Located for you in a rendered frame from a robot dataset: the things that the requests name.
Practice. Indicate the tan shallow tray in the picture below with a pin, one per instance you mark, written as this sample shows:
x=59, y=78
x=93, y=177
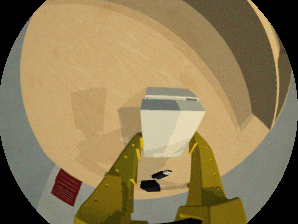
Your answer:
x=241, y=26

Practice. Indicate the black usb flash drive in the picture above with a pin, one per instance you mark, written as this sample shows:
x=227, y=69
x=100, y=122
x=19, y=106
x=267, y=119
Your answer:
x=161, y=174

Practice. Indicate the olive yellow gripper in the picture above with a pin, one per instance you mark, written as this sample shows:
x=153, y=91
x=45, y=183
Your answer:
x=113, y=199

